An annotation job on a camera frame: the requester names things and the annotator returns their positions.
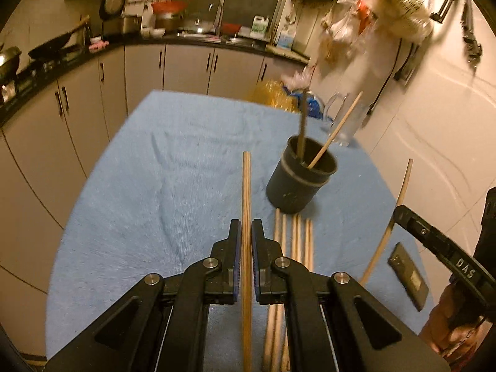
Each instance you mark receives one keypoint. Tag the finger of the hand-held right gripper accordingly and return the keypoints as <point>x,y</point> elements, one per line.
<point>416,226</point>

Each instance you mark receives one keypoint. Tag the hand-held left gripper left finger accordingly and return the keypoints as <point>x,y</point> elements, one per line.
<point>235,269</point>

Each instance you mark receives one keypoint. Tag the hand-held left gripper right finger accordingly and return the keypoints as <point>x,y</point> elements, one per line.
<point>255,269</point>

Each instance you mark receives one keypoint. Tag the pale wooden chopstick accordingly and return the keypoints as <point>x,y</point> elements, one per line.
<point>334,131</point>
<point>247,201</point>
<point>378,256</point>

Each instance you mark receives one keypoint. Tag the bunch of wooden chopsticks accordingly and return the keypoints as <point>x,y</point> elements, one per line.
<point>296,240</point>

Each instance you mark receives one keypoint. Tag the black plastic cup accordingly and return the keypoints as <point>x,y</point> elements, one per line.
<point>290,192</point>

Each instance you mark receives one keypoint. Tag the dark wooden chopstick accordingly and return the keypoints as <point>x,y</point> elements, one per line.
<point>302,131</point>

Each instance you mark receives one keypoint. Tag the person's right hand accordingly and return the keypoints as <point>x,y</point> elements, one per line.
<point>438,317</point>

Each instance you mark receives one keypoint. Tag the blue tablecloth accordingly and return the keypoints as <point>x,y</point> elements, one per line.
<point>155,182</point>

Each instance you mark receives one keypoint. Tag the clear glass mug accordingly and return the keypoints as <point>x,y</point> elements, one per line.
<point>350,128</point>

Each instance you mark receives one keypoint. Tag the blue plastic bag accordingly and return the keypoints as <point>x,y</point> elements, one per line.
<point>312,106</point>

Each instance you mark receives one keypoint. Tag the yellow plastic bag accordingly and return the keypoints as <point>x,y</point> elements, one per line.
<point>271,95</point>

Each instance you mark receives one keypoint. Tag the white plastic bag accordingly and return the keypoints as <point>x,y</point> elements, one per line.
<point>296,79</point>

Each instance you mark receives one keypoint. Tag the hanging bag with brown contents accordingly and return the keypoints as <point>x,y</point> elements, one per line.
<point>331,50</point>

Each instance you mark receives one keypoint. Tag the hanging black tongs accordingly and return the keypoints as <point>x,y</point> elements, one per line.
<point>472,38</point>

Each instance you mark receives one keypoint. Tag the hanging clear plastic bag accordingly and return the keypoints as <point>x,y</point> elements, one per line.
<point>354,19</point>

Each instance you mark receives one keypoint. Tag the clear bag of dried food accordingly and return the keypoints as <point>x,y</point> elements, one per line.
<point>399,6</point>

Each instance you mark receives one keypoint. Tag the white jug blue label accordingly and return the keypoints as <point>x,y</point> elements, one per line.
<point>286,38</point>

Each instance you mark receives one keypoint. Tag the red bowl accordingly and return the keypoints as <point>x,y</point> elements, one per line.
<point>231,28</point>

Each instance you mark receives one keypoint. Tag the white jug green label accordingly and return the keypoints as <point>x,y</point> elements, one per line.
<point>259,27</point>

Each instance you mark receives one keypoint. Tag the glass pot lid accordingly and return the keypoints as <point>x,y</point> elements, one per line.
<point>198,25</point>

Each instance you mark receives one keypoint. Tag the white bowl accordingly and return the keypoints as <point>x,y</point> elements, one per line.
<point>153,33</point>

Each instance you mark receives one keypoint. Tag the chrome faucet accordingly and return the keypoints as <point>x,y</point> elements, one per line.
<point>221,19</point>

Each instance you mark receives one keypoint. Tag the metal pot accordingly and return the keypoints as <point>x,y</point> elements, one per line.
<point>167,21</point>

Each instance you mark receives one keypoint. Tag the pink cloth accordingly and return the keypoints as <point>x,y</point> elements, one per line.
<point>97,45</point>

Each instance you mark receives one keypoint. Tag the red basin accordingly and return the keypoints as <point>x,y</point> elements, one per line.
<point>168,6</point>

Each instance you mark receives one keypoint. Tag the black gas stove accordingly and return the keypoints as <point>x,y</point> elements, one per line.
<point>35,75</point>

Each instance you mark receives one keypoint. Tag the black wok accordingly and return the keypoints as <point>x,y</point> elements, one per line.
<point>50,46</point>

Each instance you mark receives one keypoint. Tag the rice cooker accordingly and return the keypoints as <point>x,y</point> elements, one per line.
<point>113,6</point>

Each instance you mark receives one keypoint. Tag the steel pot with lid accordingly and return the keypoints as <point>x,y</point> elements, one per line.
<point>8,60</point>

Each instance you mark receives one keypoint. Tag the dark wall socket plate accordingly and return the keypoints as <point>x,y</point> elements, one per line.
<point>409,275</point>

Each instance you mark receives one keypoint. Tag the wall power socket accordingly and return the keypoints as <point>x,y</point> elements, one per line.
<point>407,66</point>

